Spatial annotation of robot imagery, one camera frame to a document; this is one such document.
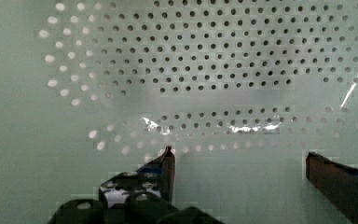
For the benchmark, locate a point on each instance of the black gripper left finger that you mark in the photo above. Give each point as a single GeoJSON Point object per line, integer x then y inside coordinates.
{"type": "Point", "coordinates": [156, 176]}

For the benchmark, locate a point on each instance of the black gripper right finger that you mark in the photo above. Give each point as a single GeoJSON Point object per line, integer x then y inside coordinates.
{"type": "Point", "coordinates": [337, 182]}

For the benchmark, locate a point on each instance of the green perforated strainer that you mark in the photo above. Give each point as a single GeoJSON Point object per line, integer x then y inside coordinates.
{"type": "Point", "coordinates": [241, 90]}

